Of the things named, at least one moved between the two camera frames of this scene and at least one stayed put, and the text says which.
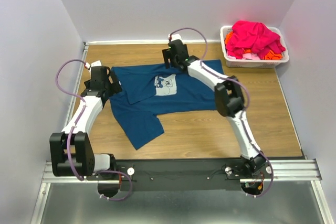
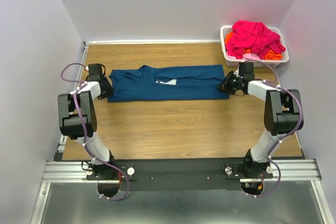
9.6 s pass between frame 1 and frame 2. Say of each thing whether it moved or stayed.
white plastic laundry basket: stayed
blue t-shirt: moved
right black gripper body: moved
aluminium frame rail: stayed
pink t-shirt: stayed
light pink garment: stayed
